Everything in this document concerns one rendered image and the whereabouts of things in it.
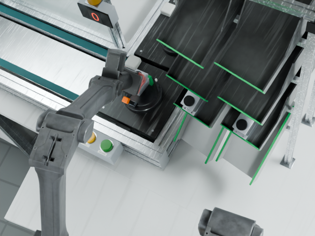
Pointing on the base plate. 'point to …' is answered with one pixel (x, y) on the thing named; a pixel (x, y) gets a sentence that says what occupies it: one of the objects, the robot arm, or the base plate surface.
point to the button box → (116, 145)
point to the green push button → (106, 145)
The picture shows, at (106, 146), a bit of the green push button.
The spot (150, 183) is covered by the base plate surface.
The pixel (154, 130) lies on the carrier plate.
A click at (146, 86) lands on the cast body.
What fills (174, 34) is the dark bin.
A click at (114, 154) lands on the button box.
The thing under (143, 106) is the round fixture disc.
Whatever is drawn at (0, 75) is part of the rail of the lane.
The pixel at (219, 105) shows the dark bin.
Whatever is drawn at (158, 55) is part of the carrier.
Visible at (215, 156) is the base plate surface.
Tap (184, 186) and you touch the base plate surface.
